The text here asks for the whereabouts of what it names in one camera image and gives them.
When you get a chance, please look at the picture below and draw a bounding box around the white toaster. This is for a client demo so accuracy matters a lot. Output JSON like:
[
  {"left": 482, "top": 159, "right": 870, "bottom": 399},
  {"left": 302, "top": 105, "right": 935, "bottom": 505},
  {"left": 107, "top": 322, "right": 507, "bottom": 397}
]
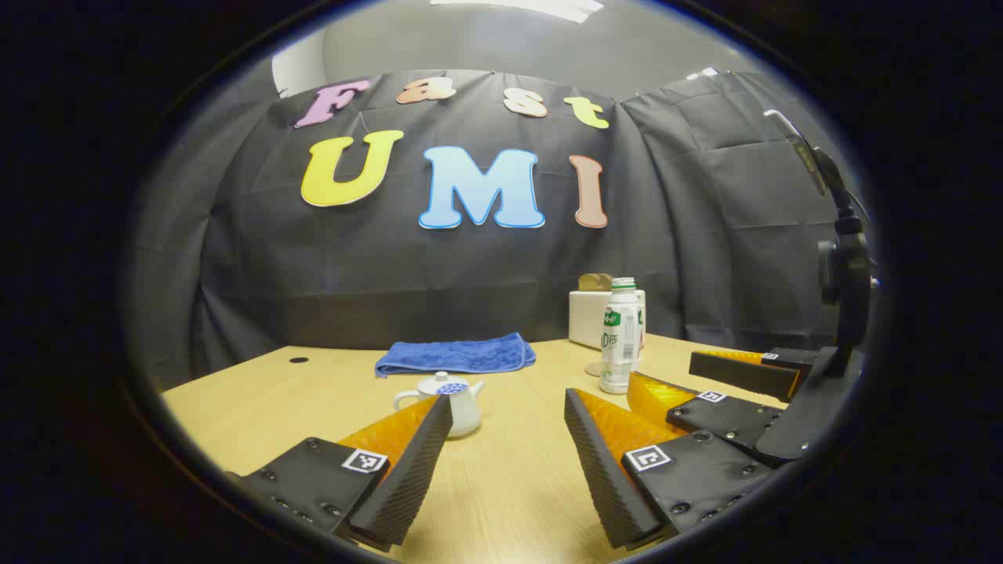
[{"left": 568, "top": 290, "right": 647, "bottom": 350}]

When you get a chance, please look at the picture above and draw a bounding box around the white plastic water bottle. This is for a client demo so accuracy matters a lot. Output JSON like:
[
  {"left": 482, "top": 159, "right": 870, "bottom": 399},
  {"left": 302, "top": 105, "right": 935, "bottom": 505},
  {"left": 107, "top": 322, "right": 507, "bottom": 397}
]
[{"left": 599, "top": 277, "right": 643, "bottom": 395}]

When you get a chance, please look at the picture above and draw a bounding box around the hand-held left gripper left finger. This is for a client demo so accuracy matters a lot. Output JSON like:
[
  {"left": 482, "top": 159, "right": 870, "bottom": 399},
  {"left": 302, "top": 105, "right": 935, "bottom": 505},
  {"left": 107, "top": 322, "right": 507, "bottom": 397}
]
[{"left": 227, "top": 394, "right": 454, "bottom": 548}]

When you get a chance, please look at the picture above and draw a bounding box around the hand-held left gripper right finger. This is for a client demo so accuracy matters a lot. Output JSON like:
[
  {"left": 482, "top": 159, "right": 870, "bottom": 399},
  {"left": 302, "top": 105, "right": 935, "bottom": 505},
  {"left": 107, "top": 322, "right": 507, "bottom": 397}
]
[{"left": 564, "top": 388, "right": 773, "bottom": 549}]

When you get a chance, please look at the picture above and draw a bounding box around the blue folded towel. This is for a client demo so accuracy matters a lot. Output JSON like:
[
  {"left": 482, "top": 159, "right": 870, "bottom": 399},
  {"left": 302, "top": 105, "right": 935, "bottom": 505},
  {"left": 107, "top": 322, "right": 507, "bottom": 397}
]
[{"left": 375, "top": 332, "right": 537, "bottom": 379}]

